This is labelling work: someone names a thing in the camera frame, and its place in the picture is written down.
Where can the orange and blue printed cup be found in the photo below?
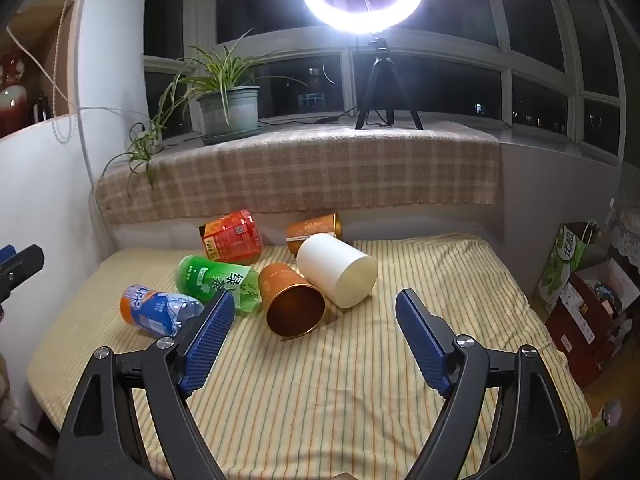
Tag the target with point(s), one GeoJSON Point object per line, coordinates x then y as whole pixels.
{"type": "Point", "coordinates": [150, 307]}

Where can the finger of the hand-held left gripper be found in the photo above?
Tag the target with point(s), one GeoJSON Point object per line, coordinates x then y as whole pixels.
{"type": "Point", "coordinates": [25, 262]}

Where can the white cup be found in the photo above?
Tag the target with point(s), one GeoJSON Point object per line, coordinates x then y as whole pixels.
{"type": "Point", "coordinates": [330, 265]}

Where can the red vase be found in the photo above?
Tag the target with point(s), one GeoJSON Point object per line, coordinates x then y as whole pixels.
{"type": "Point", "coordinates": [10, 110]}

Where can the black tripod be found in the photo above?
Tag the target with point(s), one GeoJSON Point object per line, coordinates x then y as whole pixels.
{"type": "Point", "coordinates": [380, 80]}

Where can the green printed cup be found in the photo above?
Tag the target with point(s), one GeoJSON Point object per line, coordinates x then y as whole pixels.
{"type": "Point", "coordinates": [210, 275]}

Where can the green plastic bag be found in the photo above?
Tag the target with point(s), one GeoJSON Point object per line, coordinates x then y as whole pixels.
{"type": "Point", "coordinates": [600, 425]}

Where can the white window frame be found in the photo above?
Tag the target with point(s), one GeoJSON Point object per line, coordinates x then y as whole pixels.
{"type": "Point", "coordinates": [425, 55]}

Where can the plaid cloth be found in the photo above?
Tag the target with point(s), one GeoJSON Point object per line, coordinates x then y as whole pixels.
{"type": "Point", "coordinates": [325, 170]}

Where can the green paper bag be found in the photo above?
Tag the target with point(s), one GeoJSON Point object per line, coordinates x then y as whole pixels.
{"type": "Point", "coordinates": [565, 255]}

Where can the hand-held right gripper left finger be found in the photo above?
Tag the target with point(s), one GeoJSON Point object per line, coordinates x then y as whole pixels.
{"type": "Point", "coordinates": [207, 345]}

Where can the copper cup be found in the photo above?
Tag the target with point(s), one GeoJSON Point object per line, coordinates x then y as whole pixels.
{"type": "Point", "coordinates": [280, 285]}
{"type": "Point", "coordinates": [310, 230]}

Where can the red printed cup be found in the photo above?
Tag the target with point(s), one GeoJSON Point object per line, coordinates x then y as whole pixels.
{"type": "Point", "coordinates": [232, 235]}

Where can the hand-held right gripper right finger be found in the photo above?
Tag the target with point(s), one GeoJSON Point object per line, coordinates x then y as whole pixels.
{"type": "Point", "coordinates": [425, 345]}

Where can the red cardboard box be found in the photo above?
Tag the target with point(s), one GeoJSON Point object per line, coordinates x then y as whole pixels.
{"type": "Point", "coordinates": [575, 320]}

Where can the wooden shelf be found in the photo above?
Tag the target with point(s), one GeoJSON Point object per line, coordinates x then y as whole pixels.
{"type": "Point", "coordinates": [40, 5]}

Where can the spider plant in grey pot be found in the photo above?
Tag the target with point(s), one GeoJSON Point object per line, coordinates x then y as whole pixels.
{"type": "Point", "coordinates": [227, 107]}

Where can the striped yellow bed sheet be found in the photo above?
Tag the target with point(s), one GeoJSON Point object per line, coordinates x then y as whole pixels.
{"type": "Point", "coordinates": [325, 385]}

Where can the white lace cloth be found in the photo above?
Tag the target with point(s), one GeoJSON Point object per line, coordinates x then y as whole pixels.
{"type": "Point", "coordinates": [627, 230]}

